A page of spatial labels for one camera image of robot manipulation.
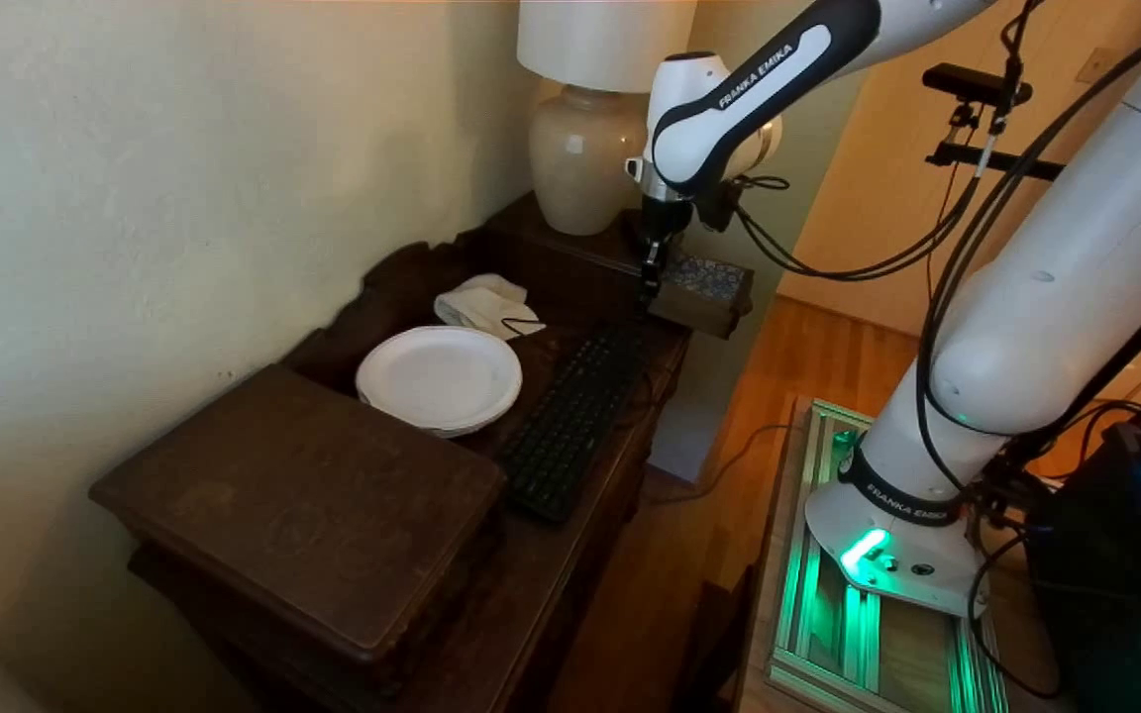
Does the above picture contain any white lamp shade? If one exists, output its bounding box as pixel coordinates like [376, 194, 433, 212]
[515, 0, 706, 98]

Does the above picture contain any green lit robot base platform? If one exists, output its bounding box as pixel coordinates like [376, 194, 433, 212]
[735, 394, 1077, 713]

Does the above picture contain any white round plate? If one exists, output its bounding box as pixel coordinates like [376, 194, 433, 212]
[352, 322, 525, 438]

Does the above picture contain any black computer with neon light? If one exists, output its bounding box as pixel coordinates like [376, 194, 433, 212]
[1024, 400, 1141, 713]

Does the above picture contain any open drawer with patterned lining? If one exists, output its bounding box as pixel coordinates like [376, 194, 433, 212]
[647, 248, 758, 339]

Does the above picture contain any beige ceramic lamp base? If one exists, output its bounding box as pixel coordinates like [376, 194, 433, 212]
[524, 81, 652, 240]

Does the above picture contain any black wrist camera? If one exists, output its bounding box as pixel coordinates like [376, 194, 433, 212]
[690, 174, 747, 238]

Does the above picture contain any black stereo camera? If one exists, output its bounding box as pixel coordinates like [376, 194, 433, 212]
[919, 60, 1036, 113]

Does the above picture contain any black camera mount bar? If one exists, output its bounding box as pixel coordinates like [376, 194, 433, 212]
[921, 133, 1069, 187]

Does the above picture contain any black computer keyboard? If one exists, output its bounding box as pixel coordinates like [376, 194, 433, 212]
[499, 314, 656, 529]

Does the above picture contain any dark wooden box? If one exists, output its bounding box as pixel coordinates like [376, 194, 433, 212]
[87, 363, 509, 701]

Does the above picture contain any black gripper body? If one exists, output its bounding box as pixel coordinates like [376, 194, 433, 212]
[628, 194, 698, 264]

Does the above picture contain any dark wooden dresser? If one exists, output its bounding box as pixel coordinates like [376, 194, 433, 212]
[87, 191, 759, 713]

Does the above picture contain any white crumpled cloth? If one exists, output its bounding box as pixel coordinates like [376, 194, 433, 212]
[426, 269, 550, 345]

